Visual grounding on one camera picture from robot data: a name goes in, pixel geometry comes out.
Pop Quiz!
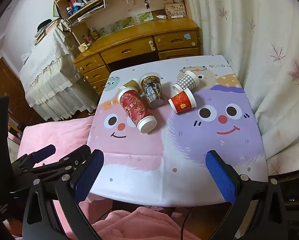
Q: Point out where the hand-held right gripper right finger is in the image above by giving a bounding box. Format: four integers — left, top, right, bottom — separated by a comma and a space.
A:
205, 151, 298, 240

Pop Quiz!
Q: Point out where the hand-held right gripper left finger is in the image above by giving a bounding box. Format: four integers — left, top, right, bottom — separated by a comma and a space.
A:
22, 149, 105, 240

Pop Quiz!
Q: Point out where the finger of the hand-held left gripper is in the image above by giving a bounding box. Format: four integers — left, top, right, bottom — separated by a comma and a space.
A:
27, 144, 92, 180
11, 144, 56, 174

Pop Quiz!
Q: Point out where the tall red patterned paper cup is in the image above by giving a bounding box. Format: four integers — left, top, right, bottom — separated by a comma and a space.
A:
117, 87, 158, 134

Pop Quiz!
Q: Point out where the short red paper cup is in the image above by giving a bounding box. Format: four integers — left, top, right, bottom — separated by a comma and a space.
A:
168, 88, 197, 115

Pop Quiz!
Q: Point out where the brown paper cup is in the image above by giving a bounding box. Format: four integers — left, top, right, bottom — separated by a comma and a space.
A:
122, 79, 140, 92

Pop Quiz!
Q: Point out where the black patterned paper cup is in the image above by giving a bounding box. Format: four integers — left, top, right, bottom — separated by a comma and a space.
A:
139, 72, 165, 109

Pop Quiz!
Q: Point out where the grey checked paper cup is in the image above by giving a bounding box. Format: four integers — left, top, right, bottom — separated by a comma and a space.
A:
173, 70, 199, 93

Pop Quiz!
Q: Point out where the pink blanket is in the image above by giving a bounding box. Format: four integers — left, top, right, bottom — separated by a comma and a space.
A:
8, 116, 114, 230

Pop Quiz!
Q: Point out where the cartoon printed tablecloth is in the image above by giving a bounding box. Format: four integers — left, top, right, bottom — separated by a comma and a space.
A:
86, 54, 269, 207

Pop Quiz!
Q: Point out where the brown wooden cabinet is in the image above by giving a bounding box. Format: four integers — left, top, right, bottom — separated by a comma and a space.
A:
0, 57, 27, 133

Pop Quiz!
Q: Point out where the pink fleece clothing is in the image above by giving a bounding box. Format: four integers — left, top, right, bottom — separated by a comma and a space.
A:
91, 206, 198, 240

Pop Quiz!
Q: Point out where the white lace covered cabinet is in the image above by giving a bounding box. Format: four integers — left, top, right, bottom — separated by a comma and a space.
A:
19, 26, 98, 122

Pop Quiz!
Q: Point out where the stack of books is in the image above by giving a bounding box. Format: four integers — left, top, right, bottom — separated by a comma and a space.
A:
34, 19, 61, 46

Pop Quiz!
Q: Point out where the wooden desk with drawers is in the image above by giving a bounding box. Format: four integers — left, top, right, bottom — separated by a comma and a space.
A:
73, 17, 201, 95

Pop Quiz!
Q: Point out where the white leaf print curtain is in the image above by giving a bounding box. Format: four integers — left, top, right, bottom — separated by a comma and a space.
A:
183, 0, 299, 178

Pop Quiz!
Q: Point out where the printed cardboard box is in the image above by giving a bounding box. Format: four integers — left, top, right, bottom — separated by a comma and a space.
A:
164, 2, 187, 19

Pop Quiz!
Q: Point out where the black cable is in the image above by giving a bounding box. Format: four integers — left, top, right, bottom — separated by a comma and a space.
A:
180, 207, 193, 240

